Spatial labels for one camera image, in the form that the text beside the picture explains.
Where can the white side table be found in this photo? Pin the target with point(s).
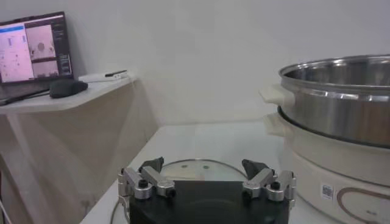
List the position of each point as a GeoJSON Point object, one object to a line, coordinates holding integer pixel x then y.
{"type": "Point", "coordinates": [61, 137]}

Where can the stainless steel steamer basket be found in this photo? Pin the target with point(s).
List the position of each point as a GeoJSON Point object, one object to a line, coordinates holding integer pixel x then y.
{"type": "Point", "coordinates": [335, 112]}

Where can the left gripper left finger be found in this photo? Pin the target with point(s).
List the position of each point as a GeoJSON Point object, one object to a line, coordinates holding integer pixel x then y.
{"type": "Point", "coordinates": [158, 181]}

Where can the black computer mouse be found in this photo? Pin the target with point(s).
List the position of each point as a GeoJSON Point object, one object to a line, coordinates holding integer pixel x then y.
{"type": "Point", "coordinates": [67, 88]}

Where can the flat white box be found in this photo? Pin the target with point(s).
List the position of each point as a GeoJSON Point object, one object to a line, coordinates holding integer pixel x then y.
{"type": "Point", "coordinates": [94, 77]}

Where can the small black white device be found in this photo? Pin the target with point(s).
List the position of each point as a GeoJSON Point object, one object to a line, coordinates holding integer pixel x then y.
{"type": "Point", "coordinates": [115, 73]}

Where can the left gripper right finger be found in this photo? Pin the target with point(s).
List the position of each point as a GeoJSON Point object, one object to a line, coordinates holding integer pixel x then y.
{"type": "Point", "coordinates": [259, 181]}

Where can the round glass pot lid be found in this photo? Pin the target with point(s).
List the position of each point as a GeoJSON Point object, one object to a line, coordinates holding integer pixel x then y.
{"type": "Point", "coordinates": [201, 172]}

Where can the white electric cooker base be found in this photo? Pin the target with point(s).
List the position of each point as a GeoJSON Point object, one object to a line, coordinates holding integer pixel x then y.
{"type": "Point", "coordinates": [335, 170]}

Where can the black laptop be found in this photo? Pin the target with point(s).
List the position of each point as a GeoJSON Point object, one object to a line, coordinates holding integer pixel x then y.
{"type": "Point", "coordinates": [27, 51]}

